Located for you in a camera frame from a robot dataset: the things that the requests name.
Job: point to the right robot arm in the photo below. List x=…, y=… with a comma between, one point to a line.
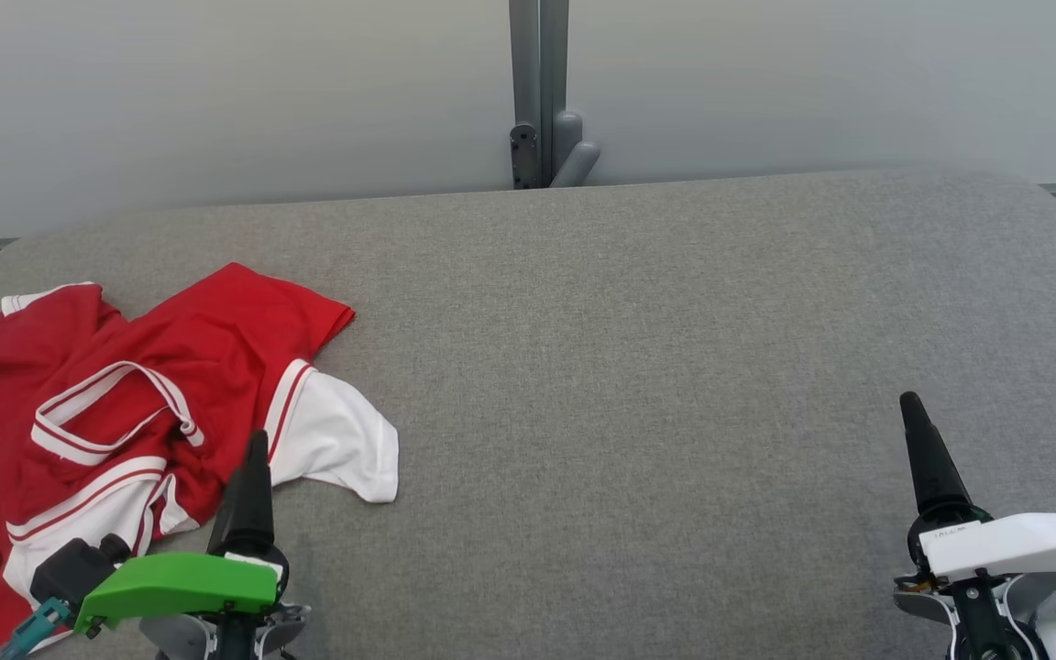
x=982, y=632

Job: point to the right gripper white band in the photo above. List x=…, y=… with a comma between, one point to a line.
x=1023, y=545

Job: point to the red jersey with white sleeves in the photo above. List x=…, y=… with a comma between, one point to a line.
x=335, y=431

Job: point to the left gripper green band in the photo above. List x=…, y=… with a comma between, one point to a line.
x=180, y=582

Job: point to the grey metal hinge plate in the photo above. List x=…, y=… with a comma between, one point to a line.
x=523, y=156

